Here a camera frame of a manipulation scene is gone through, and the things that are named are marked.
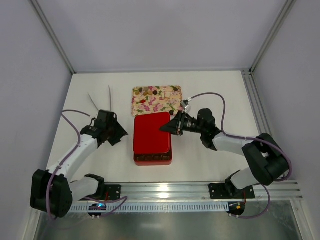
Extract red box lid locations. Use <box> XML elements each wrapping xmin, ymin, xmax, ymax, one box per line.
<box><xmin>133</xmin><ymin>112</ymin><xmax>171</xmax><ymax>155</ymax></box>

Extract metal tongs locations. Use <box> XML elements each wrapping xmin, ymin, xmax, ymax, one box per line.
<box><xmin>87</xmin><ymin>85</ymin><xmax>112</xmax><ymax>116</ymax></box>

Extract red chocolate box with insert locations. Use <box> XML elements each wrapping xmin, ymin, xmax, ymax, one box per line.
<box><xmin>133</xmin><ymin>149</ymin><xmax>173</xmax><ymax>167</ymax></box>

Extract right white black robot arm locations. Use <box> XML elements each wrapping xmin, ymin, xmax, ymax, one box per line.
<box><xmin>159</xmin><ymin>108</ymin><xmax>290</xmax><ymax>199</ymax></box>

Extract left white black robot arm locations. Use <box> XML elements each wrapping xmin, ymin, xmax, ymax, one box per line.
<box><xmin>30</xmin><ymin>110</ymin><xmax>128</xmax><ymax>220</ymax></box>

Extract floral rectangular tray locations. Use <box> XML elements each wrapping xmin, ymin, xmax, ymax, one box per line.
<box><xmin>131</xmin><ymin>85</ymin><xmax>183</xmax><ymax>117</ymax></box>

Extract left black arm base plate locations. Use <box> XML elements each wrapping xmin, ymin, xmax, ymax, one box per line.
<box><xmin>76</xmin><ymin>183</ymin><xmax>122</xmax><ymax>202</ymax></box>

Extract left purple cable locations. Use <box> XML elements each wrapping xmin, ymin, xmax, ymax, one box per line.
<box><xmin>46</xmin><ymin>109</ymin><xmax>128</xmax><ymax>221</ymax></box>

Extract purple cable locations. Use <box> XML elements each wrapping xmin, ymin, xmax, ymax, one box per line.
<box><xmin>184</xmin><ymin>92</ymin><xmax>293</xmax><ymax>220</ymax></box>
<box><xmin>46</xmin><ymin>109</ymin><xmax>128</xmax><ymax>221</ymax></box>

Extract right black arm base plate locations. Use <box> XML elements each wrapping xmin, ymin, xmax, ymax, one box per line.
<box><xmin>208</xmin><ymin>183</ymin><xmax>256</xmax><ymax>200</ymax></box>

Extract aluminium right side rail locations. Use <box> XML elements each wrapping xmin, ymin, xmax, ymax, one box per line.
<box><xmin>241</xmin><ymin>69</ymin><xmax>287</xmax><ymax>180</ymax></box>

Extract aluminium rail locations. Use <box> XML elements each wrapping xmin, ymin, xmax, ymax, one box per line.
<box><xmin>30</xmin><ymin>181</ymin><xmax>301</xmax><ymax>203</ymax></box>
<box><xmin>241</xmin><ymin>69</ymin><xmax>287</xmax><ymax>180</ymax></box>

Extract slotted grey cable duct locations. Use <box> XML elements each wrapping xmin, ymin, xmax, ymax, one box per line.
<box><xmin>68</xmin><ymin>201</ymin><xmax>229</xmax><ymax>214</ymax></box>

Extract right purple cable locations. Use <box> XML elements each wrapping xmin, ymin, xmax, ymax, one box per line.
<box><xmin>184</xmin><ymin>92</ymin><xmax>293</xmax><ymax>220</ymax></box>

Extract aluminium front rail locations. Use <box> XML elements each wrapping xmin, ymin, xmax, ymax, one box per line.
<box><xmin>30</xmin><ymin>181</ymin><xmax>301</xmax><ymax>203</ymax></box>

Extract left aluminium frame post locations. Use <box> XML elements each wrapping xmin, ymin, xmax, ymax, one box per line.
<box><xmin>28</xmin><ymin>0</ymin><xmax>76</xmax><ymax>75</ymax></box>

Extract aluminium frame post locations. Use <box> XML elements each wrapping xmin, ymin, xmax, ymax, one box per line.
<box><xmin>28</xmin><ymin>0</ymin><xmax>76</xmax><ymax>75</ymax></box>
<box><xmin>249</xmin><ymin>0</ymin><xmax>296</xmax><ymax>74</ymax></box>

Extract right aluminium frame post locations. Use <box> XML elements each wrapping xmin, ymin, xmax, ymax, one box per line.
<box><xmin>249</xmin><ymin>0</ymin><xmax>296</xmax><ymax>74</ymax></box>

